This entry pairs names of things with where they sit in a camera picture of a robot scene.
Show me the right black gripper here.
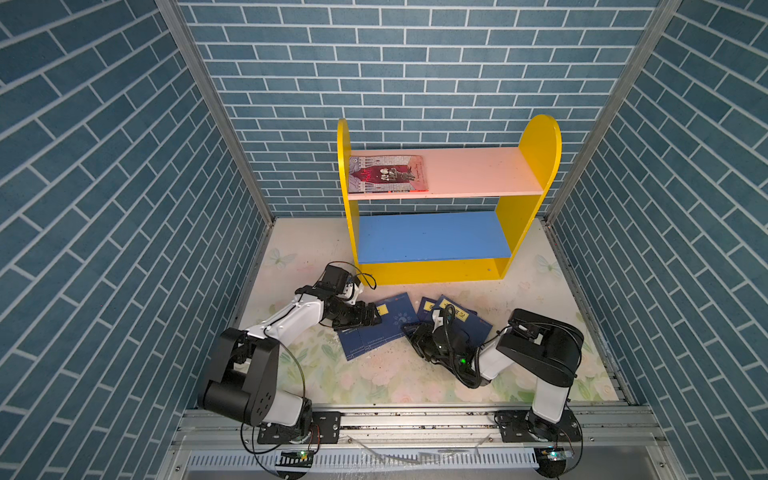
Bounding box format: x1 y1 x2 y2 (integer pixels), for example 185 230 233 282
400 322 460 374

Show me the navy book paw print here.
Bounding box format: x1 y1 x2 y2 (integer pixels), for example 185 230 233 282
338 293 419 361

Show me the pink red cover book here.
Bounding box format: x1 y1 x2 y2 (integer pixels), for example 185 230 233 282
348 155 428 194

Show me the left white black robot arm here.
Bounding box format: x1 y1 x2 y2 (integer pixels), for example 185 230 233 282
197 286 381 440

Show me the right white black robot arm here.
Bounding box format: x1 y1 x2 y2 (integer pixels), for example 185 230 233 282
402 305 584 442

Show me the navy book under right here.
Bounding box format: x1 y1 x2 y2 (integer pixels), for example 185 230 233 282
416 297 436 322

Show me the navy book top right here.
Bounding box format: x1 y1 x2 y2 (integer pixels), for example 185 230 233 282
437 295 492 348

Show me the yellow pink blue bookshelf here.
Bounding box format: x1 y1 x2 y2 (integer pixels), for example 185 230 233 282
337 115 562 285

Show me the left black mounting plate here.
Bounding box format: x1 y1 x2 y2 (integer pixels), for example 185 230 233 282
257 411 342 445

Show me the black mounting plate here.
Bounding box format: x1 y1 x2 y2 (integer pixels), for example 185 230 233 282
493 409 583 443
257 411 342 445

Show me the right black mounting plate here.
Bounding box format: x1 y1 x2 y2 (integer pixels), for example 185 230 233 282
493 409 583 443

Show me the left green circuit board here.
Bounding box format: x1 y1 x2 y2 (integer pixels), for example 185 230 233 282
275 450 315 470

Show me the green circuit board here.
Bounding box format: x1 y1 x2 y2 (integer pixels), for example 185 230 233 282
534 448 568 479
275 450 315 470

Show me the right green circuit board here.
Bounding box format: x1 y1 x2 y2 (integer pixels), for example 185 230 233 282
534 448 568 479

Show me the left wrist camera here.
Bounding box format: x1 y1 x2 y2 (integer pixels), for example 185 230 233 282
315 264 363 303

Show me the white slotted cable duct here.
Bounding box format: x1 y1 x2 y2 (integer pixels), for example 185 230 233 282
186 447 537 473

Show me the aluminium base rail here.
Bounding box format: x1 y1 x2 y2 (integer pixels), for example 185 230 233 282
158 402 684 479

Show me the left aluminium corner post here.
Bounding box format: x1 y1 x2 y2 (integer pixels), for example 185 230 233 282
156 0 274 228

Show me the aluminium corner post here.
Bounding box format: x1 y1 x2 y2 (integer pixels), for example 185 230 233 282
156 0 274 228
543 0 682 227

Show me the right aluminium corner post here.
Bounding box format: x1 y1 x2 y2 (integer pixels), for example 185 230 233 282
543 0 682 227

